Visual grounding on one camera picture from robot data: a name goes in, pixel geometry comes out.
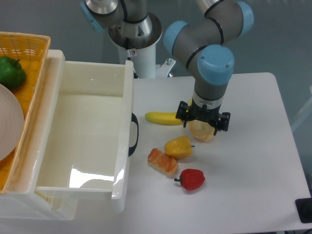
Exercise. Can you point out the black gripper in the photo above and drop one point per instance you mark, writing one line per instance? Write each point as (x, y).
(219, 121)

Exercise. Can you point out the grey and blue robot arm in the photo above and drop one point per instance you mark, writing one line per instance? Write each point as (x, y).
(198, 48)

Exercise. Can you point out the round pale bread roll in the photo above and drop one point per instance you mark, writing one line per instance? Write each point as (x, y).
(201, 131)

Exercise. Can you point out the yellow banana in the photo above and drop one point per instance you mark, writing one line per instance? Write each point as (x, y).
(163, 118)

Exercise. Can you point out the yellow bell pepper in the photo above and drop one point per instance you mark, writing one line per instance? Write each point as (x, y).
(179, 147)

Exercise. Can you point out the red bell pepper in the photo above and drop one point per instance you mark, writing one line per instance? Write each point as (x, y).
(191, 179)

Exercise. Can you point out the white plastic drawer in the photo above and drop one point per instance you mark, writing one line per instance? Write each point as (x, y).
(89, 142)

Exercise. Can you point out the black device at table edge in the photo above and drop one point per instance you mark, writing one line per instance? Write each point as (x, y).
(304, 209)

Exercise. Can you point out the orange woven basket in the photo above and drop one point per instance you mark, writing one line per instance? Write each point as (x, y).
(32, 51)

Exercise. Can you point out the beige round plate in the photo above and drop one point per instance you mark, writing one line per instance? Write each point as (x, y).
(11, 121)

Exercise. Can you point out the green bell pepper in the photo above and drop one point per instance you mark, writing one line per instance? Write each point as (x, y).
(12, 74)

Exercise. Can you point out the white plastic drawer cabinet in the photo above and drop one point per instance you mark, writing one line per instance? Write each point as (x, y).
(21, 199)

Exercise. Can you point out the white table clamp bracket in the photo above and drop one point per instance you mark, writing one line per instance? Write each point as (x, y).
(164, 70)

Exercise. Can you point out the black drawer handle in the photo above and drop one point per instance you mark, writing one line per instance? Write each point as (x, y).
(134, 134)

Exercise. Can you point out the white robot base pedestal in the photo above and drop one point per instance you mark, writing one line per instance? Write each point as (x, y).
(136, 41)

